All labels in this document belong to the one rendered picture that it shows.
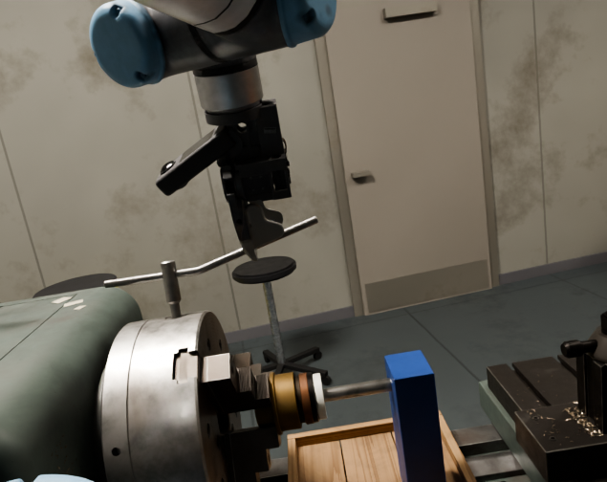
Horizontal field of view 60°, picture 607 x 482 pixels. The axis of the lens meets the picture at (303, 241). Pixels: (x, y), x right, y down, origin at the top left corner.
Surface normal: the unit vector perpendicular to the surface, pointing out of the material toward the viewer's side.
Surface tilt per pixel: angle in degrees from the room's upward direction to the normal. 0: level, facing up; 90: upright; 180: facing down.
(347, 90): 90
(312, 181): 90
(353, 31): 90
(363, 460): 0
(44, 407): 61
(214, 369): 35
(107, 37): 102
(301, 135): 90
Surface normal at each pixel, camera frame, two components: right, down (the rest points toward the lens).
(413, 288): 0.16, 0.21
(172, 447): -0.02, -0.07
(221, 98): -0.11, 0.50
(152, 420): -0.05, -0.30
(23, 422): 0.71, -0.69
